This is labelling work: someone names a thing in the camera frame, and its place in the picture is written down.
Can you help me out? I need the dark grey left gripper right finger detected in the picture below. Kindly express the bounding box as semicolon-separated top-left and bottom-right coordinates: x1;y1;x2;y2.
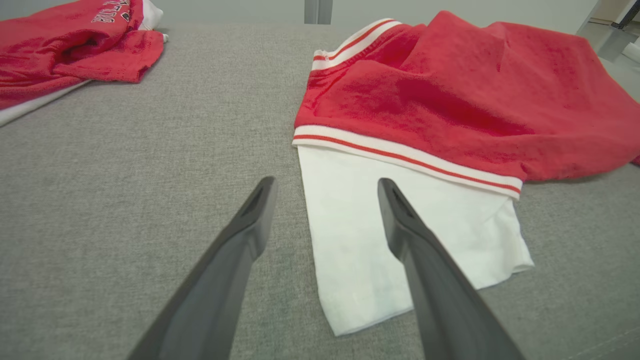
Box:
377;177;526;360

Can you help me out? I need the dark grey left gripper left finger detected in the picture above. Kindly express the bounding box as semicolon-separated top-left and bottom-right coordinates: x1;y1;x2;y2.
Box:
127;176;279;360

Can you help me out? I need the red jersey with striped trim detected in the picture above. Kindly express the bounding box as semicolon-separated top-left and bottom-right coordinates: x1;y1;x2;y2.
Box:
291;10;640;337

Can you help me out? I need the red Bulls print jersey garment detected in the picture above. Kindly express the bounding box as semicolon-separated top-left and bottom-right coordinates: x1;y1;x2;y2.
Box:
0;0;169;127

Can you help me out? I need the grey partition edge frame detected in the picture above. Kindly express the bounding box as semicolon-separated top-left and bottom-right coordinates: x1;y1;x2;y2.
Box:
576;0;631;63

